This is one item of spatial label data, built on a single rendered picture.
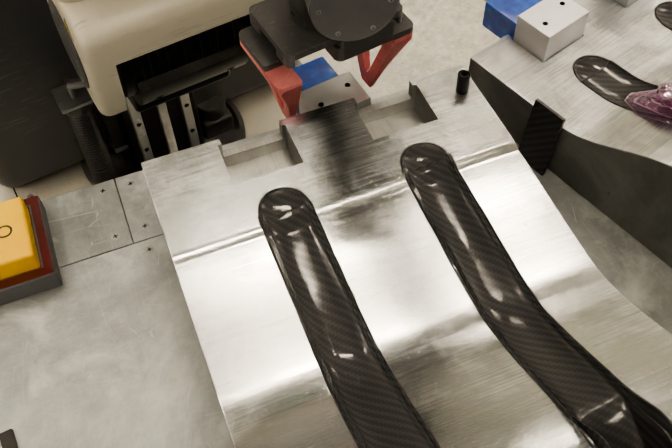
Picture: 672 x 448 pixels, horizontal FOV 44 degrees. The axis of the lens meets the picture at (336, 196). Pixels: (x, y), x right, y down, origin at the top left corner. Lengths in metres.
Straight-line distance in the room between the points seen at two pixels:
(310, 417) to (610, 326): 0.19
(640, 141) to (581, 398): 0.24
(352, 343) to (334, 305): 0.03
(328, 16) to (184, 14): 0.39
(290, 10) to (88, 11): 0.31
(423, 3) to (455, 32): 0.13
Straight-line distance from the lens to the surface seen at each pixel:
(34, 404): 0.64
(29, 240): 0.67
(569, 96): 0.71
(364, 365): 0.52
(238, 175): 0.63
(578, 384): 0.50
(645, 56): 0.76
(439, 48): 1.98
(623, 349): 0.52
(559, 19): 0.73
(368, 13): 0.52
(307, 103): 0.68
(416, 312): 0.54
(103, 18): 0.88
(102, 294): 0.67
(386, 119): 0.66
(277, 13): 0.64
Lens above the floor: 1.35
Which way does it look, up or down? 53 degrees down
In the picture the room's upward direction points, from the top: 2 degrees counter-clockwise
